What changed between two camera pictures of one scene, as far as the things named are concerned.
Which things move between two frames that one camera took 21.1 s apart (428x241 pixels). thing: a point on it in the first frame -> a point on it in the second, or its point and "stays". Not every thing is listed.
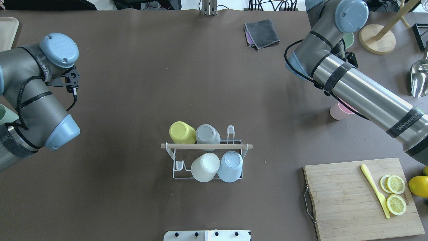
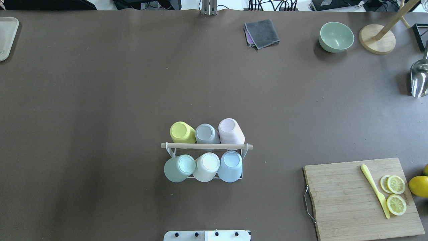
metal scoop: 419,78 stays
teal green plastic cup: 7,115 -> 178,168
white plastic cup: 204,168 stays
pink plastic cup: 339,111 -> 230,132
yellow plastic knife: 382,199 stays
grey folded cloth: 260,33 stays
